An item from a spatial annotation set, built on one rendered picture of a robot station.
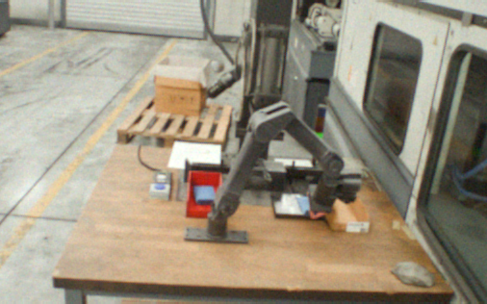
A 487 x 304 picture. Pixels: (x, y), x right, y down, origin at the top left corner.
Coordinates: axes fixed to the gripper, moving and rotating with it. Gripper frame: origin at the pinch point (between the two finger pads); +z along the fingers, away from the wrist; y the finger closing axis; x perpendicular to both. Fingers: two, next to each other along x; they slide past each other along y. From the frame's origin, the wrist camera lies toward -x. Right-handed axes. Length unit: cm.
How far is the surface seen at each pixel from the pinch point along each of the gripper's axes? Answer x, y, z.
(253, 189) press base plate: 16.9, 19.4, 15.9
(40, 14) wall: 356, 820, 555
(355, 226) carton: -13.7, -5.6, -1.6
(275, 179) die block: 9.4, 20.5, 10.2
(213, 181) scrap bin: 32.6, 20.2, 13.9
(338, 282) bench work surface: 0.0, -31.6, -13.5
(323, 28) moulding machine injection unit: -103, 350, 175
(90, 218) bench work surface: 73, -5, 4
